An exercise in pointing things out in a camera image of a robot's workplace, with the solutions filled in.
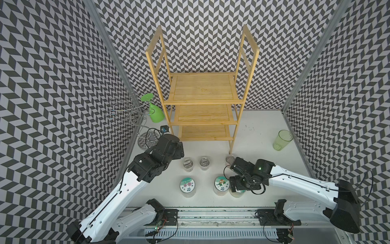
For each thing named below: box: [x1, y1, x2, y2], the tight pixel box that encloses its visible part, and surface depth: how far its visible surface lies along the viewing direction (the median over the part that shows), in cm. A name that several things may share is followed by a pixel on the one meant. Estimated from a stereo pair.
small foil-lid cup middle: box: [199, 156, 211, 171], surface depth 87 cm
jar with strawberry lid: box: [213, 175, 230, 197], surface depth 77 cm
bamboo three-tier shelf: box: [145, 24, 260, 154], surface depth 73 cm
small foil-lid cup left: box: [182, 157, 194, 173], surface depth 86 cm
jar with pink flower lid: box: [179, 176, 197, 198], surface depth 77 cm
